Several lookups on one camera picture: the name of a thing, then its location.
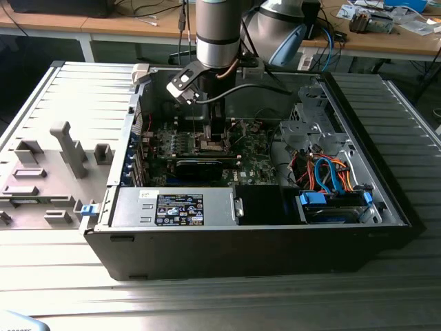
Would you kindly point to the pale blue rounded device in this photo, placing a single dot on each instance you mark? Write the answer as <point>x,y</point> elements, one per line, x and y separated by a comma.
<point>17,322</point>

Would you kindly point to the metal drive cage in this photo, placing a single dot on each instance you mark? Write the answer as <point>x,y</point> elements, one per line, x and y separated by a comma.
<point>299,131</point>

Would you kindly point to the black graphics card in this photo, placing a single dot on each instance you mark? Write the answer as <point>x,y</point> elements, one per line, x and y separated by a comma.
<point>200,169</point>

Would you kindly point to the green motherboard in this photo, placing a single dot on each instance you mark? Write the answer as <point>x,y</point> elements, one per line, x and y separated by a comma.
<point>255,162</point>

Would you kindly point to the grey power supply unit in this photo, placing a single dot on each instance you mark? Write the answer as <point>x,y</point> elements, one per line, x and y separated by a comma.
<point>131,207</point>

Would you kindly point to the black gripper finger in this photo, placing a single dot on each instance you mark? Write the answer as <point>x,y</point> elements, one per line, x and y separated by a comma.
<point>218,124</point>

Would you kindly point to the expansion slot bracket row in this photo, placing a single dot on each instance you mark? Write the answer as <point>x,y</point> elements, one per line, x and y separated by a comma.
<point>132,169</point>

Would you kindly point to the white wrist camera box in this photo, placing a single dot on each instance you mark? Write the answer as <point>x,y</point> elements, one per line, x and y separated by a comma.
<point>182,88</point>

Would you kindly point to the CPU socket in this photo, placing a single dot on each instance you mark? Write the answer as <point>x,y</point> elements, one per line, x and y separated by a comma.
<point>206,147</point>

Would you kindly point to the blue plastic clip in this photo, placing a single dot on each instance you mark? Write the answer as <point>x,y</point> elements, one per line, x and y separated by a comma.
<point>89,209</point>

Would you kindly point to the grey parts rack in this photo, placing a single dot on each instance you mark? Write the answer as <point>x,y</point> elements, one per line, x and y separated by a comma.
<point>51,172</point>

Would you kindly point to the black upright box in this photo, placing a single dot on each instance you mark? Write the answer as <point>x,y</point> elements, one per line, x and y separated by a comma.
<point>311,17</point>

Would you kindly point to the beige case latch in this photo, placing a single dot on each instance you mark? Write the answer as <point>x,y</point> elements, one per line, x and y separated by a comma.
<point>139,74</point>

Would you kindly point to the small grey wrist camera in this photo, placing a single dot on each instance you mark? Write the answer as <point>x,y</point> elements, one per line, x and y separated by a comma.
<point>253,70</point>

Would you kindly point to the metal cooler on desk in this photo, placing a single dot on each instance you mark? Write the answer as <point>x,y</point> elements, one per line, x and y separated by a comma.
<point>360,22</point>

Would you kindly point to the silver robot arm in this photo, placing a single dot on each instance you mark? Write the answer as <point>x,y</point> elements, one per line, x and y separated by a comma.
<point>217,31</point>

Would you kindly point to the black RAM slot row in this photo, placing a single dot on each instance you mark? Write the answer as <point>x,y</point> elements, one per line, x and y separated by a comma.
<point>231,159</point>
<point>182,123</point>

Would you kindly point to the blue box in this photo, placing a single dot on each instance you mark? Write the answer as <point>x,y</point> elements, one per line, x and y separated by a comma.
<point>406,3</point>

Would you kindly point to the black fan shroud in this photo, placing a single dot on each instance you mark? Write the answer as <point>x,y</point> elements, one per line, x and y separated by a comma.
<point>258,205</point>

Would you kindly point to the hard disk in blue carrier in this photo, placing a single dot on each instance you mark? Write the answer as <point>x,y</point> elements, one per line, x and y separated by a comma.
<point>311,199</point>

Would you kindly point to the black flat device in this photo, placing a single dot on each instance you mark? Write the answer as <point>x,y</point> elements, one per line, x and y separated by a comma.
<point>58,7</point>

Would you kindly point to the white power adapter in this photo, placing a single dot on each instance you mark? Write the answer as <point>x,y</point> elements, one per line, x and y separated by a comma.
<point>305,62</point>

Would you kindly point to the black open PC case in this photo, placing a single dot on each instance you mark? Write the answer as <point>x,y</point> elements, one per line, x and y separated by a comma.
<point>206,255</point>

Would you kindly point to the wooden desk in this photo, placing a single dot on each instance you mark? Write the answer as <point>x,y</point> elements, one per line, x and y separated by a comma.
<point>103,24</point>

